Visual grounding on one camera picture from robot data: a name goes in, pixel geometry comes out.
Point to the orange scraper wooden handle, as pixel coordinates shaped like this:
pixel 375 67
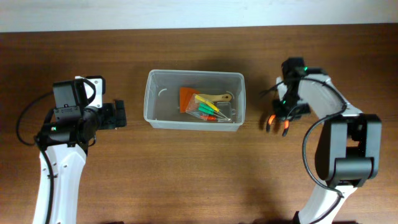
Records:
pixel 186 94

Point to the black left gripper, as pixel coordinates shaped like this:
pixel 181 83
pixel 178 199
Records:
pixel 117 113

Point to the orange black needle-nose pliers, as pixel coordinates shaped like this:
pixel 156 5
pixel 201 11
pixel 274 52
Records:
pixel 273 118

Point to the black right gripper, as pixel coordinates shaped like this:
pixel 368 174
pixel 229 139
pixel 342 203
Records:
pixel 280 110

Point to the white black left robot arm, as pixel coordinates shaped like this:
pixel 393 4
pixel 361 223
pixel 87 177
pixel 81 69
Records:
pixel 63 151

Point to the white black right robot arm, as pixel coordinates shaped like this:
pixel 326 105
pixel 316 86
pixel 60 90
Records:
pixel 340 151

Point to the clear plastic container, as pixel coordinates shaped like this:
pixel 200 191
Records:
pixel 162 99

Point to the clear case of screwdrivers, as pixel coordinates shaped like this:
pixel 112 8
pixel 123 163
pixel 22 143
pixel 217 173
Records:
pixel 206 110

